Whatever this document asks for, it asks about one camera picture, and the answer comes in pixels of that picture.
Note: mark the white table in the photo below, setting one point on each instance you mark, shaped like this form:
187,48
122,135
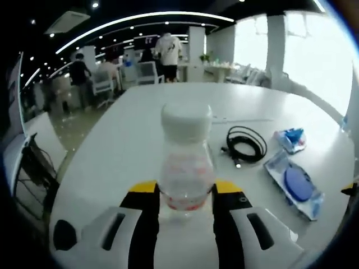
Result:
126,154

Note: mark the white chair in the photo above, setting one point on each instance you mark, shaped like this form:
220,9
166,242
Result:
150,73
103,82

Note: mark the green potted plant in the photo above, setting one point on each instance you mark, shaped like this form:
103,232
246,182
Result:
206,57

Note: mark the white power strip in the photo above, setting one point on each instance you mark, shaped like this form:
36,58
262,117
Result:
244,120

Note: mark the blue pad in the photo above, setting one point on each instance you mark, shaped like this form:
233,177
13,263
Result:
297,185

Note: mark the ceiling air conditioner unit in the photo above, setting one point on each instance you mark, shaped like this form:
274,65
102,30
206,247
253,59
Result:
67,22

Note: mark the blue gloves packet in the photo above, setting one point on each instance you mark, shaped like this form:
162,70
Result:
291,140

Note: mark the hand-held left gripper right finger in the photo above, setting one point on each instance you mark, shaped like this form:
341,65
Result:
232,224

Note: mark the clear plastic bottle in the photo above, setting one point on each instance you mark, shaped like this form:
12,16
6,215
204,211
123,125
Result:
186,157

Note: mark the grey side desk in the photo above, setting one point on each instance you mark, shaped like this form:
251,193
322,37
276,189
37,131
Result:
36,168

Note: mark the curved ceiling light strip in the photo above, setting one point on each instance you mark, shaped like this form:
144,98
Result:
140,21

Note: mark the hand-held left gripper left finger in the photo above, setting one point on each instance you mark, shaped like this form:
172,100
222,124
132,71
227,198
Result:
140,224

